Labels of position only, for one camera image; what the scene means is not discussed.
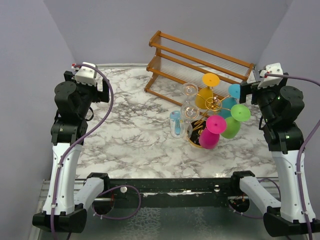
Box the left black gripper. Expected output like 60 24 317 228
65 71 109 118

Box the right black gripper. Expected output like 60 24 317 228
240 78 286 124

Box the blue plastic wine glass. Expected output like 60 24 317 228
218 84 240 119

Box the green plastic wine glass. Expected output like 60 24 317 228
220 104 251 139

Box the yellow plastic wine glass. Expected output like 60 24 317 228
195 73 220 110

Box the clear wine glass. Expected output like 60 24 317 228
181 83 198 104
180 103 200 139

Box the pink plastic wine glass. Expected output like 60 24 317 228
199 115 227 150

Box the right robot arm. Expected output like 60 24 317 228
229 80 320 237

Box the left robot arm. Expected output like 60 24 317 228
32 70 111 233

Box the wooden two-tier rack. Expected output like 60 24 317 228
144 30 254 105

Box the blue tool in blister pack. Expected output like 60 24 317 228
169 110 186 139

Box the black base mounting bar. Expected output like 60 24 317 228
86 171 255 210

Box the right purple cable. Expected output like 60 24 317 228
229 72 320 240

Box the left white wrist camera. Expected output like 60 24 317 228
71 63 97 86

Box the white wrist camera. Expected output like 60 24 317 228
257 62 285 89
71 63 97 86

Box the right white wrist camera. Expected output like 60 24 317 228
257 62 285 89

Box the gold wire wine glass rack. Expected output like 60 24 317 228
188 95 229 149

